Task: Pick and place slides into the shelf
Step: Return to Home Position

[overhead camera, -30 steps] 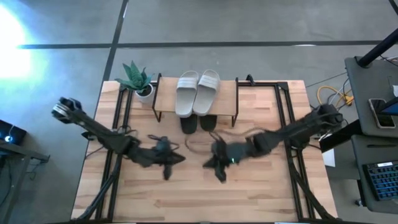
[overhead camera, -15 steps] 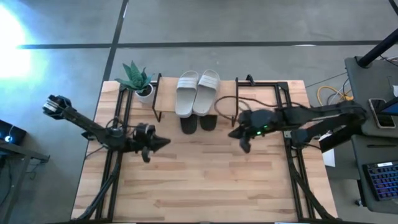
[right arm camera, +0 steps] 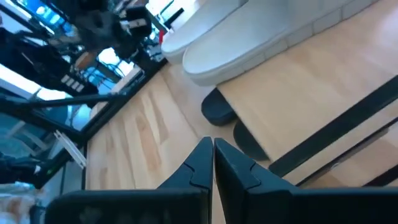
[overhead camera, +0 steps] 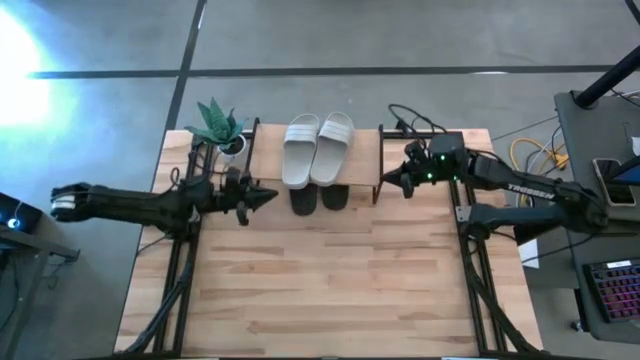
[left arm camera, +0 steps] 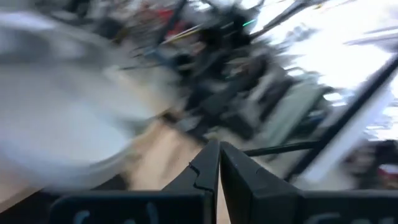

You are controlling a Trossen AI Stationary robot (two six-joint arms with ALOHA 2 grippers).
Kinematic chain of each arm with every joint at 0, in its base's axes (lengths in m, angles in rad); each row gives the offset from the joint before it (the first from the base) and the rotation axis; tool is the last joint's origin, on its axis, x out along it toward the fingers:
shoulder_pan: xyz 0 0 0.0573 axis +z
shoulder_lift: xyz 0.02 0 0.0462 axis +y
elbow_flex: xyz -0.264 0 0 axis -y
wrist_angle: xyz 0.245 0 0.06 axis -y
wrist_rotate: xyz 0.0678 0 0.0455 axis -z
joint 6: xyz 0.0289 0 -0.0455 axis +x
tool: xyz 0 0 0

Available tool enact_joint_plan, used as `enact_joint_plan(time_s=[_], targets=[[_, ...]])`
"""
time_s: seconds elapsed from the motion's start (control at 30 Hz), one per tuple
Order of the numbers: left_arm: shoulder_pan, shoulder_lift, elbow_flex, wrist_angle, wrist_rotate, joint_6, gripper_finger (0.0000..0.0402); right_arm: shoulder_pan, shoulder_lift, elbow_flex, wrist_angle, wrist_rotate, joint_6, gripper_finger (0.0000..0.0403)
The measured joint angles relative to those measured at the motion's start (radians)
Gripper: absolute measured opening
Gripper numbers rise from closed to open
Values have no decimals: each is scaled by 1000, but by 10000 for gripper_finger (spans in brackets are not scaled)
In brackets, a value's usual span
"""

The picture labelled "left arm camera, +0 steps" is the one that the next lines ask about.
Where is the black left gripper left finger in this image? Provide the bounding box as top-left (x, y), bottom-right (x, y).
top-left (162, 139), bottom-right (221, 224)

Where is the black metal frame bar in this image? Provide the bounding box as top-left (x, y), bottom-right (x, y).
top-left (284, 54), bottom-right (398, 183)

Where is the thin black rod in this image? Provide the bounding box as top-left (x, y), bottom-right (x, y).
top-left (242, 140), bottom-right (323, 157)

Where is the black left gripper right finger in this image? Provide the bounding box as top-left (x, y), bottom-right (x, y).
top-left (219, 141), bottom-right (302, 224)

